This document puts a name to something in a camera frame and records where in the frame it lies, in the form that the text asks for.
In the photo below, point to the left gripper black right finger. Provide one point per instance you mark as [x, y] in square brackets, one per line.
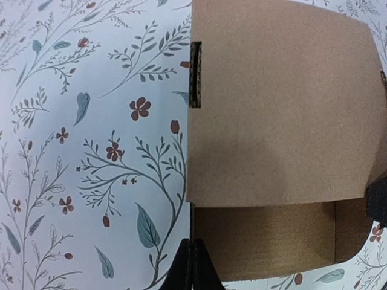
[204, 275]

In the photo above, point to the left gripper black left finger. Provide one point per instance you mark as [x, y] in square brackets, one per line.
[179, 275]

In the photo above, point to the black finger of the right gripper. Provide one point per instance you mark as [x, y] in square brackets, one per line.
[376, 201]

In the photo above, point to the brown cardboard box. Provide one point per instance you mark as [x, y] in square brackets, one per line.
[287, 128]

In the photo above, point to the floral patterned table cloth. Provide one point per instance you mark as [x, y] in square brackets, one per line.
[95, 102]

